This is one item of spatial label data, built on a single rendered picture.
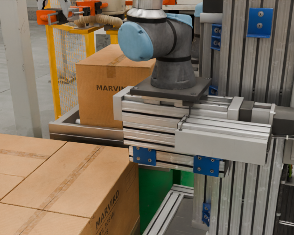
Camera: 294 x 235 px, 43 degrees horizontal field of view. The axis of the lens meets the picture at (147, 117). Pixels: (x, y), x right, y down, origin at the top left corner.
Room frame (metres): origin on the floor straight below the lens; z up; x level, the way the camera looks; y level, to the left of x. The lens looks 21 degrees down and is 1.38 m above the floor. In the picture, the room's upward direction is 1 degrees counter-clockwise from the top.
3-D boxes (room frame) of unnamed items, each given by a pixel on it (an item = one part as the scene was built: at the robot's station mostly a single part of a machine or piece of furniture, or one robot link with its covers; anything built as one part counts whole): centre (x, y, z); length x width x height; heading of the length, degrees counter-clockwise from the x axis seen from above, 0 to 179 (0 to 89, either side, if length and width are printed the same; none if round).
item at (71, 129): (1.86, 0.21, 0.58); 0.70 x 0.03 x 0.06; 74
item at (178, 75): (1.22, -0.09, 1.09); 0.15 x 0.15 x 0.10
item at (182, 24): (1.21, -0.08, 1.20); 0.13 x 0.12 x 0.14; 138
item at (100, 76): (2.17, 0.11, 0.75); 0.60 x 0.40 x 0.40; 167
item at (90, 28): (2.01, 0.29, 1.14); 0.34 x 0.10 x 0.05; 166
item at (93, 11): (1.74, 0.25, 1.24); 0.10 x 0.08 x 0.06; 76
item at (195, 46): (1.68, -0.27, 1.09); 0.15 x 0.15 x 0.10
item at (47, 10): (1.40, 0.34, 1.24); 0.08 x 0.07 x 0.05; 166
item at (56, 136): (1.86, 0.22, 0.47); 0.70 x 0.03 x 0.15; 74
